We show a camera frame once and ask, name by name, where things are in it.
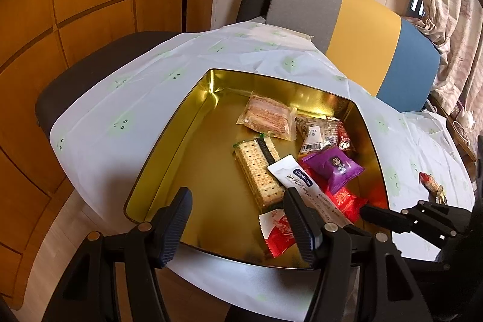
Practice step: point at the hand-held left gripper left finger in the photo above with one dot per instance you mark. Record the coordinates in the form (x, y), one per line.
(171, 231)

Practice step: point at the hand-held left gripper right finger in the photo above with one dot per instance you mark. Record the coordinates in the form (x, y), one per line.
(303, 233)

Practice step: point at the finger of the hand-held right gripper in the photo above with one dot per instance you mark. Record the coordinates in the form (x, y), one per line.
(381, 217)
(434, 212)

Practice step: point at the red and white snack packet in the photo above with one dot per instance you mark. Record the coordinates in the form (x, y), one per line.
(275, 231)

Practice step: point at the white sachet with black print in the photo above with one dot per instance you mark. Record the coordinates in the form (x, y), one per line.
(298, 178)

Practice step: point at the purple snack packet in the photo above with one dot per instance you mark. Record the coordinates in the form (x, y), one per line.
(332, 165)

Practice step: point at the cracker packet with dark stripe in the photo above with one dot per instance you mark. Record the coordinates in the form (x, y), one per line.
(256, 171)

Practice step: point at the gold tin box maroon sides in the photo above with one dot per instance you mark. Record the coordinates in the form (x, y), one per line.
(211, 163)

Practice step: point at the small red patterned packet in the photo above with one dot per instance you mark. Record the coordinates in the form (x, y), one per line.
(344, 139)

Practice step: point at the clear packet with white label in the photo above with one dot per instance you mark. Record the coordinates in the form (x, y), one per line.
(315, 135)

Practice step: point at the clear wafer packet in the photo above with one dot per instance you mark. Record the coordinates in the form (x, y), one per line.
(264, 114)

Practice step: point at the gold wrapped candy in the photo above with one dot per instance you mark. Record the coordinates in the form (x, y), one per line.
(442, 198)

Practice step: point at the small red candy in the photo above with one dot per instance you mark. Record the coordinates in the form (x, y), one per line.
(430, 181)

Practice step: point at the wooden tray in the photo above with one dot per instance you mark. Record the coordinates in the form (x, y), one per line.
(464, 141)

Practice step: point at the white teapot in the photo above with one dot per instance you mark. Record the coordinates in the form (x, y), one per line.
(467, 117)

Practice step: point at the white tablecloth with green prints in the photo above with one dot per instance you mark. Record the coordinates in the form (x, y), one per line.
(132, 92)

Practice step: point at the black chair seat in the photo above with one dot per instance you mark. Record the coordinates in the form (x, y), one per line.
(94, 73)

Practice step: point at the grey yellow blue chair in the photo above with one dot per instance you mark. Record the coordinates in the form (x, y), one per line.
(362, 35)

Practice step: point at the patterned beige curtain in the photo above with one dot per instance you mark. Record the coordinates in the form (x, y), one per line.
(452, 24)

